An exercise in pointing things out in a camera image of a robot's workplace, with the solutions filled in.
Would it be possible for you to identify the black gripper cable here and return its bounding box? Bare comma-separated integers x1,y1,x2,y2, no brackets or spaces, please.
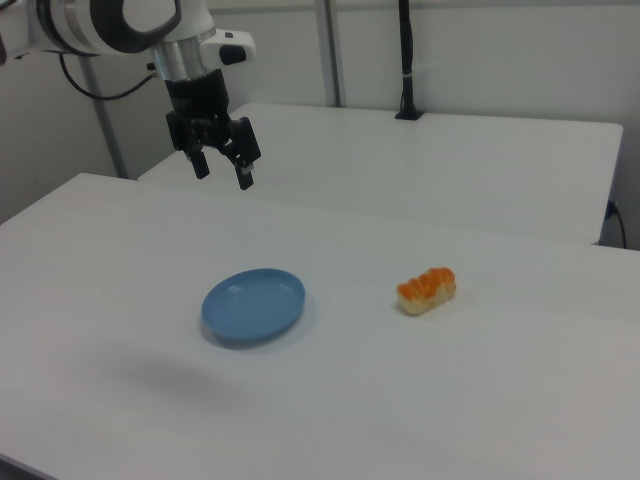
58,52,157,100

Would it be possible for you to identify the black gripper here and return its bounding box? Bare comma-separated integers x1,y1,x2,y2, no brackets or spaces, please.
164,68,263,192

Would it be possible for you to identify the orange glazed bread loaf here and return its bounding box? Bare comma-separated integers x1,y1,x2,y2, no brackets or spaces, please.
396,266,458,317

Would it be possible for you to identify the blue round plate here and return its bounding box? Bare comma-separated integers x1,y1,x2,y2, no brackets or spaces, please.
200,268,307,345

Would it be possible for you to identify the vertical aluminium frame post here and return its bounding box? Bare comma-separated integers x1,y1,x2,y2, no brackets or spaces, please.
314,0,347,108

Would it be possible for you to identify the slanted aluminium frame post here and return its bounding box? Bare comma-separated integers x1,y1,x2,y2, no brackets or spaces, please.
78,54,129,180

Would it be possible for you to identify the black pole with clamp base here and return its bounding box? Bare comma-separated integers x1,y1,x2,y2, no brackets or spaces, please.
394,0,425,121

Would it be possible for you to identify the white adjoining table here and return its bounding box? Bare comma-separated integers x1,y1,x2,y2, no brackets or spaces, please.
137,102,625,246

